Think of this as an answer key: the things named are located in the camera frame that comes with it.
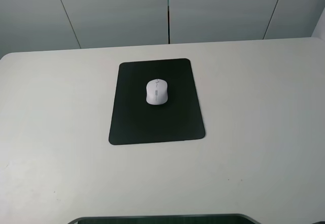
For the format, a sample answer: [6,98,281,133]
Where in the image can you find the white computer mouse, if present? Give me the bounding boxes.
[146,79,168,105]

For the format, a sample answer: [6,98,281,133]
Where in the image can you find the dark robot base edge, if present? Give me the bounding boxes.
[69,214,258,223]

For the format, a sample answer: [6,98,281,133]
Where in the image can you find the black mouse pad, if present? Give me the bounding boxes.
[108,58,206,145]

